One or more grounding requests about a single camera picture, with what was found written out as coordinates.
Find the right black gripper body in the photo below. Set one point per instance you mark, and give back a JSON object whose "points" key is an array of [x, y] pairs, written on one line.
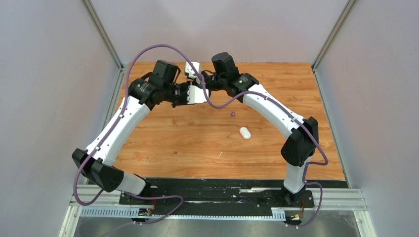
{"points": [[214, 83]]}

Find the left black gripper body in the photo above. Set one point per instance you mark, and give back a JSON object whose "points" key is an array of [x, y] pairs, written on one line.
{"points": [[177, 94]]}

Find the white earbud charging case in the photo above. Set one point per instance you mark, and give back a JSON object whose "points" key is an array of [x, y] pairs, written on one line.
{"points": [[245, 133]]}

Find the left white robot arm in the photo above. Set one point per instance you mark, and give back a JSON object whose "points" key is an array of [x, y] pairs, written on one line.
{"points": [[143, 94]]}

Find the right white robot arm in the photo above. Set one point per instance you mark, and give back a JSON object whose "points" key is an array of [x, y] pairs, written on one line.
{"points": [[301, 134]]}

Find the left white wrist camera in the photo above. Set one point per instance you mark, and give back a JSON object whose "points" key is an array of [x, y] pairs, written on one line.
{"points": [[196, 95]]}

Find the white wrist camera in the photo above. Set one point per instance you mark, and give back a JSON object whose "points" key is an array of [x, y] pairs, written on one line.
{"points": [[191, 69], [196, 95]]}

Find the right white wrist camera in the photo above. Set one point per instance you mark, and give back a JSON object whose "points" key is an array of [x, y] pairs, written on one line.
{"points": [[191, 69]]}

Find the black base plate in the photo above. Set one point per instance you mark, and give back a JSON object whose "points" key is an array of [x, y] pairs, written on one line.
{"points": [[220, 197]]}

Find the aluminium frame rail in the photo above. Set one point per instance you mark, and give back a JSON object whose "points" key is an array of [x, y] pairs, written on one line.
{"points": [[325, 200]]}

